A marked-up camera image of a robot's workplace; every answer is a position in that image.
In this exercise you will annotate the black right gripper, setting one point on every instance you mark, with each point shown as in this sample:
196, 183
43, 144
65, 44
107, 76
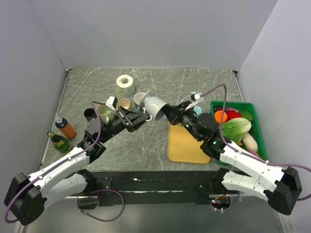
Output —
172, 111

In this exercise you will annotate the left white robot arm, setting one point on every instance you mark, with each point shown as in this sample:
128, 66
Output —
28, 196

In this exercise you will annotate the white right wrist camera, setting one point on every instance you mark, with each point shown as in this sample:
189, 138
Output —
196, 98

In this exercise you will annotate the dark blue mug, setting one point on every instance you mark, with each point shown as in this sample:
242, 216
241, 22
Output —
89, 114

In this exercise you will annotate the white paper towel roll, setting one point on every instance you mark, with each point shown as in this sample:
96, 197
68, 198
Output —
125, 84

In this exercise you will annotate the light blue faceted mug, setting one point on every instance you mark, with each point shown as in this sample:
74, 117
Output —
198, 110

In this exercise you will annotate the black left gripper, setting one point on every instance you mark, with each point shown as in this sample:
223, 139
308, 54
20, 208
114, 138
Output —
133, 120

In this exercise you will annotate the purple toy onion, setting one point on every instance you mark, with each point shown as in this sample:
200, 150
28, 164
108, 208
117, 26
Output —
253, 153

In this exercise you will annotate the dark purple toy eggplant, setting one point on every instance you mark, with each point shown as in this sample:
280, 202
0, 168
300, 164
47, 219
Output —
220, 108

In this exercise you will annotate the green toy vegetable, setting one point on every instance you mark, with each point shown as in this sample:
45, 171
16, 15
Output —
247, 115

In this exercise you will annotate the grey blue mug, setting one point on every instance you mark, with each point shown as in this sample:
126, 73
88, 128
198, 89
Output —
137, 99

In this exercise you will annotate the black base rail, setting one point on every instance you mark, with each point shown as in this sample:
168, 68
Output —
153, 187

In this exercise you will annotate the red toy pepper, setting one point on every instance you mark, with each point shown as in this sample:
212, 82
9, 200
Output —
231, 114

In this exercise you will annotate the white toy radish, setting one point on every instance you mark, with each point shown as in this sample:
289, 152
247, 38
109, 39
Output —
250, 142

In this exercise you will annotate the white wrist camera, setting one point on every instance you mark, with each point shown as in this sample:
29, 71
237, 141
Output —
111, 103
196, 98

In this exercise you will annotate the small grey cup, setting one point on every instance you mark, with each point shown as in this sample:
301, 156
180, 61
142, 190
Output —
153, 105

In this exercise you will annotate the orange juice bottle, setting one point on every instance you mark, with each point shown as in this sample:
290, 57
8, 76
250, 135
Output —
65, 128

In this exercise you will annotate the green plastic bin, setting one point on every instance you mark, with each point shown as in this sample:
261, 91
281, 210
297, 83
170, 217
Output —
255, 129

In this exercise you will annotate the light green mug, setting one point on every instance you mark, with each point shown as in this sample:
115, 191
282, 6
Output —
105, 113

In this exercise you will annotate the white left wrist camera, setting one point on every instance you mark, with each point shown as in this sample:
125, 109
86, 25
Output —
111, 103

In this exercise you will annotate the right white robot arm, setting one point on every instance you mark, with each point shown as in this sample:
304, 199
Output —
279, 187

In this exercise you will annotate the yellow tray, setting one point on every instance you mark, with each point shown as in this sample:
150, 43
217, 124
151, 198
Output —
182, 147

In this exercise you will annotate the orange toy fruit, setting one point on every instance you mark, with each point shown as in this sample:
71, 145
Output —
220, 116

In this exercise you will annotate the green toy cabbage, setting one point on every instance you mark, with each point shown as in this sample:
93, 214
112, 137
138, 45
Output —
234, 129

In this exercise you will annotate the green bottle gold cap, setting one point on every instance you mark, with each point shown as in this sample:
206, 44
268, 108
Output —
60, 143

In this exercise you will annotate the cream mug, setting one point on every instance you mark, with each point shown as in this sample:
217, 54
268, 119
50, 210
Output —
124, 103

